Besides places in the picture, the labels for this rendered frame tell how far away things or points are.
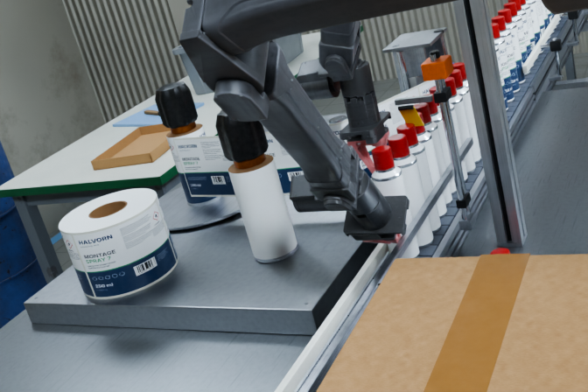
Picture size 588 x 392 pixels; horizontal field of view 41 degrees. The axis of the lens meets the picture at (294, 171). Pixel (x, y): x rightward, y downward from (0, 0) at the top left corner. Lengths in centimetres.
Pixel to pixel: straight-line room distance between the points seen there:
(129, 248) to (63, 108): 360
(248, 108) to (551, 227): 86
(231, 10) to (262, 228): 82
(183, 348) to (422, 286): 70
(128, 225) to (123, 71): 363
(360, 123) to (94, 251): 56
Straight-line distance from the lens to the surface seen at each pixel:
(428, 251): 140
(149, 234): 155
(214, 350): 139
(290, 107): 87
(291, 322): 134
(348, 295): 125
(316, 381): 100
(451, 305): 77
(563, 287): 77
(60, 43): 517
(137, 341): 150
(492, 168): 142
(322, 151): 99
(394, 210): 126
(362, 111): 138
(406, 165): 135
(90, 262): 156
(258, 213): 146
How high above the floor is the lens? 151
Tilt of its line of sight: 19 degrees down
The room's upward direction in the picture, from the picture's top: 15 degrees counter-clockwise
